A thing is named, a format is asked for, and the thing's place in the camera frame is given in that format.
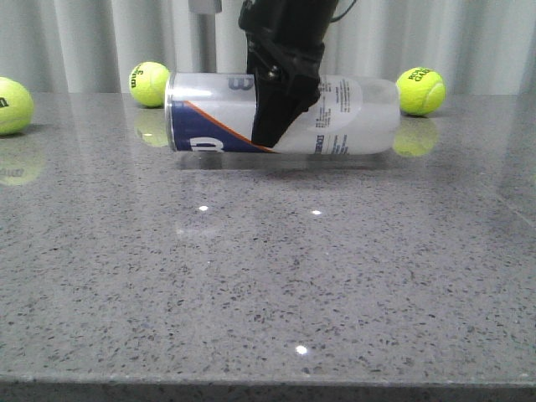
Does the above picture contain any grey pleated curtain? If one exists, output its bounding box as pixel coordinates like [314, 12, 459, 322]
[1, 1, 535, 95]

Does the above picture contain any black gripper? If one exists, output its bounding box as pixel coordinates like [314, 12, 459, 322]
[246, 30, 325, 147]

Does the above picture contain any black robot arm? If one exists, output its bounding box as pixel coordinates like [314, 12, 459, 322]
[239, 0, 355, 147]

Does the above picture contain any right Roland Garros tennis ball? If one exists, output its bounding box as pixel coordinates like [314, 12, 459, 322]
[396, 67, 446, 116]

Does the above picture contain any clear plastic tennis ball can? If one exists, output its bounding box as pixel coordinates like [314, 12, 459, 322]
[165, 73, 400, 155]

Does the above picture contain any far left tennis ball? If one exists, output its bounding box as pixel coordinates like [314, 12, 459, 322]
[0, 77, 34, 136]

